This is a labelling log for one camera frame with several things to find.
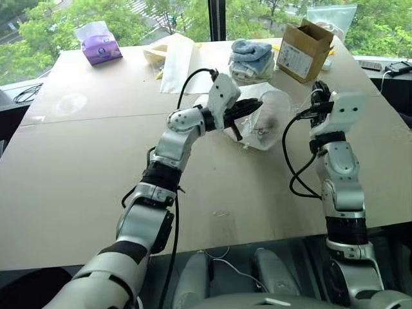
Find light blue folded towel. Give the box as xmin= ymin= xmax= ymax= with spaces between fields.
xmin=231 ymin=38 xmax=274 ymax=62

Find brown cardboard box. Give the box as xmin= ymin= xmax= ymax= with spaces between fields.
xmin=276 ymin=18 xmax=335 ymax=84

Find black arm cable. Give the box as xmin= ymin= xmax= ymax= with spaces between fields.
xmin=122 ymin=68 xmax=220 ymax=300
xmin=282 ymin=109 xmax=323 ymax=199

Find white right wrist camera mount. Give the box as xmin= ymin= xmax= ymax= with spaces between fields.
xmin=308 ymin=91 xmax=368 ymax=136

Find black handheld device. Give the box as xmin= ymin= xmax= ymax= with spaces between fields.
xmin=384 ymin=61 xmax=412 ymax=77

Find grey robot torso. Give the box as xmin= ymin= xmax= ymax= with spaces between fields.
xmin=192 ymin=291 xmax=339 ymax=309

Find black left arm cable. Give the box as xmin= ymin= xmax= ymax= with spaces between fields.
xmin=122 ymin=68 xmax=220 ymax=300

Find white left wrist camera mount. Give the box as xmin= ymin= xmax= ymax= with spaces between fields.
xmin=205 ymin=73 xmax=241 ymax=130

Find grey rounded robot leg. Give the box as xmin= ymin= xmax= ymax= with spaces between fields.
xmin=173 ymin=250 xmax=210 ymax=309
xmin=252 ymin=247 xmax=297 ymax=295

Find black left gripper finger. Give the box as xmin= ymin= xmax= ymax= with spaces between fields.
xmin=238 ymin=98 xmax=264 ymax=117
xmin=229 ymin=122 xmax=243 ymax=142

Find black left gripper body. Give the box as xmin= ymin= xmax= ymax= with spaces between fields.
xmin=223 ymin=102 xmax=247 ymax=129

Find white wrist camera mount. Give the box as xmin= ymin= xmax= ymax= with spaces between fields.
xmin=308 ymin=91 xmax=368 ymax=136
xmin=205 ymin=73 xmax=241 ymax=130

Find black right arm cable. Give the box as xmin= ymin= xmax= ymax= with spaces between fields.
xmin=282 ymin=109 xmax=323 ymax=199

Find purple tissue pack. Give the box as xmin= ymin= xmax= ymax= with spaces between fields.
xmin=74 ymin=21 xmax=124 ymax=67

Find thin white charging cable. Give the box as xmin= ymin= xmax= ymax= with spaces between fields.
xmin=378 ymin=69 xmax=390 ymax=93

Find dark window frame post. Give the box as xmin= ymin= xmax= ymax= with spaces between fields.
xmin=207 ymin=0 xmax=228 ymax=42

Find folded blue towels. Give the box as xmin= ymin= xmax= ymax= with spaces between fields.
xmin=229 ymin=56 xmax=276 ymax=80

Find cream flat bag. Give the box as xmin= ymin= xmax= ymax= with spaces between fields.
xmin=143 ymin=33 xmax=200 ymax=67

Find clear plastic zip bag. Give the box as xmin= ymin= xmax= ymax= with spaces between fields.
xmin=305 ymin=5 xmax=358 ymax=42

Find black loose cable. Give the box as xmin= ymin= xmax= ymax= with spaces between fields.
xmin=14 ymin=82 xmax=44 ymax=104

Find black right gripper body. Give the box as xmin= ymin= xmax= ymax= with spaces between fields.
xmin=309 ymin=95 xmax=335 ymax=129

